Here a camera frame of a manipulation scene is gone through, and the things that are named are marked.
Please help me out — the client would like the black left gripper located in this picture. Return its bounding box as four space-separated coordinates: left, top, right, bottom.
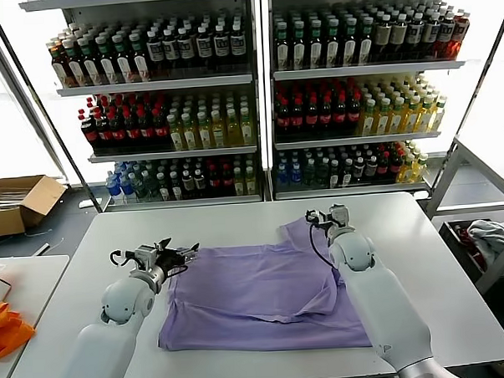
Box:
153 236 202 282

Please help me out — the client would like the purple t-shirt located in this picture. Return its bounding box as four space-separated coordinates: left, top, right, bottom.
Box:
152 215 375 357

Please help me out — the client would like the small dark bottle white label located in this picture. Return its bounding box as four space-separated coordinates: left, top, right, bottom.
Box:
328 159 344 189
340 158 356 188
352 156 368 187
157 171 172 202
364 155 379 186
191 168 208 199
168 171 185 201
180 169 196 200

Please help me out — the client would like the green tinted drink bottle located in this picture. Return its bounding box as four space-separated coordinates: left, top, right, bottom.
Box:
315 160 331 190
133 171 150 202
303 161 319 190

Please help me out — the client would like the water bottle blue label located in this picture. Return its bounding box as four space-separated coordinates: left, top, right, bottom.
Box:
120 172 137 204
275 164 291 192
104 171 125 207
288 162 304 191

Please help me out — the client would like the cola bottle red cap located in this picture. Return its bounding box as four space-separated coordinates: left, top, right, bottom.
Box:
137 109 157 150
317 95 335 138
376 151 392 184
206 165 223 197
388 148 404 184
303 95 321 140
151 108 171 149
288 97 306 140
108 110 128 151
78 110 99 152
219 164 236 197
345 92 364 136
93 110 114 151
272 98 292 141
331 94 349 137
122 110 142 151

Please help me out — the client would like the yellow juice bottle green label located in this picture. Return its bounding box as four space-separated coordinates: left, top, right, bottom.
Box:
242 166 258 196
374 98 393 137
395 154 416 184
237 107 255 148
181 112 199 152
224 109 242 148
428 95 450 133
209 110 227 150
232 167 247 197
167 114 184 152
196 110 213 151
359 99 379 137
410 152 430 183
402 95 421 135
388 96 407 136
415 95 435 134

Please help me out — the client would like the white side table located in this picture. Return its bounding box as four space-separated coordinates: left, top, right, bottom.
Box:
0 254 76 378

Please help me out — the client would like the open cardboard box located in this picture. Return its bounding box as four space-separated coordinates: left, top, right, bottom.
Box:
0 174 70 238

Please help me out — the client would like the grey metal shelf rack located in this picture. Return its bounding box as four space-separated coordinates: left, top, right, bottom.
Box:
17 0 265 217
260 0 500 202

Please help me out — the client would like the orange cloth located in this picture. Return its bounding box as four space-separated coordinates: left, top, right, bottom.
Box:
0 296 38 362

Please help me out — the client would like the dark tea bottle white label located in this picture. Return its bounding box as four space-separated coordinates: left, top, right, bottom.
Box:
356 16 376 66
289 21 309 71
79 37 105 87
323 18 343 69
113 33 138 84
340 18 359 68
273 23 293 72
96 34 122 85
307 20 326 70
64 39 89 89
130 31 153 83
49 42 74 89

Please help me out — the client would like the grey slanted window bar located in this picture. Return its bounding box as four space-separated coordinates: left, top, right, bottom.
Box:
0 4 69 184

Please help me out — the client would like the dark slanted pole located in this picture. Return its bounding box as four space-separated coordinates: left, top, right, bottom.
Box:
417 2 504 199
0 0 104 218

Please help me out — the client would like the dark drink bottle navy label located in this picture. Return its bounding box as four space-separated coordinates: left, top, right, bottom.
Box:
194 26 215 78
405 13 426 63
422 12 442 61
211 24 232 77
145 29 165 79
160 28 181 79
228 23 249 76
176 27 197 79

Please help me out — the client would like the black crate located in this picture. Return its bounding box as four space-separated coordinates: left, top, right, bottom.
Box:
436 217 504 282

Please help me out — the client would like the red patterned cloth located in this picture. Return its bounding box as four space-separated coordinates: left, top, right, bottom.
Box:
454 224 491 273

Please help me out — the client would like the dark drink bottle beige label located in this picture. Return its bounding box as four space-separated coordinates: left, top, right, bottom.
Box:
389 14 410 64
373 16 394 65

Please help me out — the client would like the grey cloth bundle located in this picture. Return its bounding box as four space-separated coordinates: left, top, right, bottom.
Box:
465 218 504 256

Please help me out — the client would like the red drink bottle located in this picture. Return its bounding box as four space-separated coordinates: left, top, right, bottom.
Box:
448 9 472 60
435 11 456 60

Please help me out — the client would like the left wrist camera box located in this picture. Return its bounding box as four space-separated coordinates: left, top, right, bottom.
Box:
130 243 159 273

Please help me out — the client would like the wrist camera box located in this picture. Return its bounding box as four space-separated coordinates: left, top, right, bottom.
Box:
325 203 352 232
130 243 159 273

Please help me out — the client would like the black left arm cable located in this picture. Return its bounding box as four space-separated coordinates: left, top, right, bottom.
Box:
108 247 135 268

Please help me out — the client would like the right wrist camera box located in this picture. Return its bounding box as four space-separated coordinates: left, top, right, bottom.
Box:
325 203 352 232

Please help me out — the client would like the grey metal frame table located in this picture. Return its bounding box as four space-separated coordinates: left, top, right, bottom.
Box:
420 131 504 299

